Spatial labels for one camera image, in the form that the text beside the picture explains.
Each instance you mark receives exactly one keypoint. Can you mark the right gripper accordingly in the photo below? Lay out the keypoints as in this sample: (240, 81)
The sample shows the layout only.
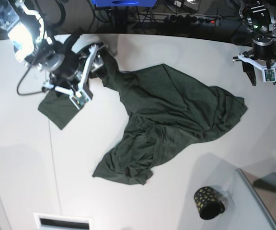
(69, 71)

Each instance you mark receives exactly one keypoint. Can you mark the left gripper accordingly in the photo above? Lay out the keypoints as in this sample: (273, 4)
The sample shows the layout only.
(262, 56)

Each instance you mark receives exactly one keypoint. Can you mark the dark green t-shirt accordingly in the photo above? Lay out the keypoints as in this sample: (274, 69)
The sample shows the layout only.
(168, 111)

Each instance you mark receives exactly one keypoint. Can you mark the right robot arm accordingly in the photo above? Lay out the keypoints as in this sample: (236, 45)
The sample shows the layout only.
(35, 45)

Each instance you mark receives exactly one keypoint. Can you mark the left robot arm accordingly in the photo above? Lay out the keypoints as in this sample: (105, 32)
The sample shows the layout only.
(259, 19)

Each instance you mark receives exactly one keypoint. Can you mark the blue box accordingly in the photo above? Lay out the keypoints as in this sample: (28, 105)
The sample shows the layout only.
(119, 3)

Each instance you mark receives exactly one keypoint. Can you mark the white power strip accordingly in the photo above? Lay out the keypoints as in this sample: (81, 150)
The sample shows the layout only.
(198, 19)

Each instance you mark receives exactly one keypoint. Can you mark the grey tray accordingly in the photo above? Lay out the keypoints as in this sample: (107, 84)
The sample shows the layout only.
(265, 198)

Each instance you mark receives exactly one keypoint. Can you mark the black mug with gold dots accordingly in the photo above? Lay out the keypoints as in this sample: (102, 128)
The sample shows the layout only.
(208, 204)

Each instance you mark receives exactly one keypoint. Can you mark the white slotted plate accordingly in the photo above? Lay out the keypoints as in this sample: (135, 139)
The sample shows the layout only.
(60, 222)

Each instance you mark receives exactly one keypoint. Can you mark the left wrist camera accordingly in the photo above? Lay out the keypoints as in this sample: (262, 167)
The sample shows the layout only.
(269, 75)

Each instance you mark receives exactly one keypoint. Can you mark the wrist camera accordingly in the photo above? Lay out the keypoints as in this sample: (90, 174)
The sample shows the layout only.
(269, 75)
(80, 98)

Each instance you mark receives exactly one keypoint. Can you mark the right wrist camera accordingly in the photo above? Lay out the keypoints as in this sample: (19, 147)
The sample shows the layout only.
(80, 98)

